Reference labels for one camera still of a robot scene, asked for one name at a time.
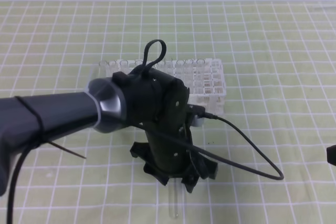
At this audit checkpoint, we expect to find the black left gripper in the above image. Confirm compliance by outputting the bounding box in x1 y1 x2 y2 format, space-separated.
130 103 219 194

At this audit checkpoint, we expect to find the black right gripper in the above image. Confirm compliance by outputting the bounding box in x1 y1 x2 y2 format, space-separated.
326 145 336 166

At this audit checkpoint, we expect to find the clear glass test tube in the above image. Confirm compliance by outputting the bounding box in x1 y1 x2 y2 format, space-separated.
168 178 181 219

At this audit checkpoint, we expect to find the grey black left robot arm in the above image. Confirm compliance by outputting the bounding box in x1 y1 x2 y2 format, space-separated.
1 69 218 193

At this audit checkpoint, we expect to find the white test tube rack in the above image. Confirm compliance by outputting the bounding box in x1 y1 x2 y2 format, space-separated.
88 58 226 115

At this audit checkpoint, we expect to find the green checkered tablecloth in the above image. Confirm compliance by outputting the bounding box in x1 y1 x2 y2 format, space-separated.
1 1 335 223

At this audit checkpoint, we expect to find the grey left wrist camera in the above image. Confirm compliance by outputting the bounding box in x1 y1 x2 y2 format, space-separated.
187 104 206 127

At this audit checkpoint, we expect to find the black camera cable left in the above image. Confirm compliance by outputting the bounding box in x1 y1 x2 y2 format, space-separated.
131 111 286 182

